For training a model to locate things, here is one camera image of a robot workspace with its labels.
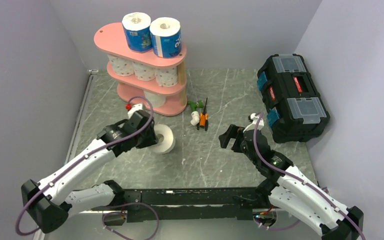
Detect plain white paper roll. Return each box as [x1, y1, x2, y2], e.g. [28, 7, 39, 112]
[144, 91, 166, 109]

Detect plain white embossed roll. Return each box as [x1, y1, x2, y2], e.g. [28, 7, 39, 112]
[149, 124, 176, 154]

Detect pink three-tier shelf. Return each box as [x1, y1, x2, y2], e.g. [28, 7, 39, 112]
[94, 22, 188, 116]

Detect floral paper roll large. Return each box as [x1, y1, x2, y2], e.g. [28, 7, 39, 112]
[107, 54, 134, 77]

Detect blue paper roll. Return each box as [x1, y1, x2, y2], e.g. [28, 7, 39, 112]
[149, 17, 182, 59]

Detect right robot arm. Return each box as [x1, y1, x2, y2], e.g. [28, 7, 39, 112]
[218, 124, 364, 240]

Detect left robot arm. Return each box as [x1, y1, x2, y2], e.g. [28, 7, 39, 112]
[21, 109, 158, 234]

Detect white pipe elbow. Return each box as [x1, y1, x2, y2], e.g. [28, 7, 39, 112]
[190, 110, 200, 126]

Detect orange black pliers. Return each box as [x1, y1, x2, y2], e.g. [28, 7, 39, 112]
[196, 98, 209, 131]

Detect green pipe fitting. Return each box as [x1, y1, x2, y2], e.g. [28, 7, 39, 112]
[187, 100, 204, 112]

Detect black tool box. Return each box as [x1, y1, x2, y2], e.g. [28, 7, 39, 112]
[256, 53, 330, 144]

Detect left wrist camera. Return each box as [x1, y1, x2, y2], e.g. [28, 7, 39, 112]
[125, 103, 145, 119]

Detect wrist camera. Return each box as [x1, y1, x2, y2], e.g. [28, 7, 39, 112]
[243, 112, 265, 132]
[125, 103, 145, 119]

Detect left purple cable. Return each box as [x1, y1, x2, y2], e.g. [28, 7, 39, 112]
[14, 96, 160, 240]

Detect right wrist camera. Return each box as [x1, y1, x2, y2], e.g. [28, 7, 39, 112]
[243, 112, 265, 132]

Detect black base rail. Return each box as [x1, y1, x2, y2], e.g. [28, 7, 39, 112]
[104, 187, 271, 223]

